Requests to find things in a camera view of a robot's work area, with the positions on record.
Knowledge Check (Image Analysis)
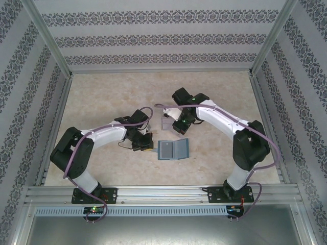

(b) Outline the clear plastic box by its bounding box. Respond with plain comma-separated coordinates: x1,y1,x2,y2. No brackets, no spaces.
160,114,177,132

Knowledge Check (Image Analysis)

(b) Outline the teal card holder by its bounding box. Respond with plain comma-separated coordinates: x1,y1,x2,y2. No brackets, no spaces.
152,138,191,161

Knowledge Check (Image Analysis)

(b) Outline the grey metal panel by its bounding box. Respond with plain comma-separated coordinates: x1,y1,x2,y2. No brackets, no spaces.
15,204,316,245

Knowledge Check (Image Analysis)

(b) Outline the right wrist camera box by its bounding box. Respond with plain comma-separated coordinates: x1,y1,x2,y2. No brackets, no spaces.
162,107,184,121

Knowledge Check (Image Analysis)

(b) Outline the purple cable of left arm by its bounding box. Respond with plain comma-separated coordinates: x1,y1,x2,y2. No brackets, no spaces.
63,106,154,224

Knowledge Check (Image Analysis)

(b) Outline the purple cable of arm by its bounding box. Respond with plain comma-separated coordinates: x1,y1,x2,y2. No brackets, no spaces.
154,103,282,222
63,106,154,224

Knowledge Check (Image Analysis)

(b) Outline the aluminium rear rail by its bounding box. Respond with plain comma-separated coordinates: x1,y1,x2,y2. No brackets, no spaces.
70,68,252,75

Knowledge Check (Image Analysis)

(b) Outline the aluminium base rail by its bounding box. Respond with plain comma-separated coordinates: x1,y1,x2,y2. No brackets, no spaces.
24,184,305,205

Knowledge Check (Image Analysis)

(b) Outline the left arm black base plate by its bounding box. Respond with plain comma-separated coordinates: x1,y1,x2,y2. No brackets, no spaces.
72,187,119,205

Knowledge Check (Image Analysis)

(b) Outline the slotted grey cable duct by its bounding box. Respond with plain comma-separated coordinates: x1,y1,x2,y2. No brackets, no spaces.
34,205,228,216

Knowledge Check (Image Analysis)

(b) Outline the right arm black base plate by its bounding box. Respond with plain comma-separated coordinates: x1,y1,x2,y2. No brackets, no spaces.
207,186,255,204

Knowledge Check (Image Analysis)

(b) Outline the aluminium side rail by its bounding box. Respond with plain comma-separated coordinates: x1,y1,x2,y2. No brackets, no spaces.
249,73,292,184
34,75,75,186

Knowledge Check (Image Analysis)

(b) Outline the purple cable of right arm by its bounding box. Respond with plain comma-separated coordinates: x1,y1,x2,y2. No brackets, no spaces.
154,103,282,222

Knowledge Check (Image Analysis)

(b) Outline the aluminium frame post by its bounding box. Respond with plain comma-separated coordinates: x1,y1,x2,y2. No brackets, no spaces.
19,0,75,79
248,0,300,77

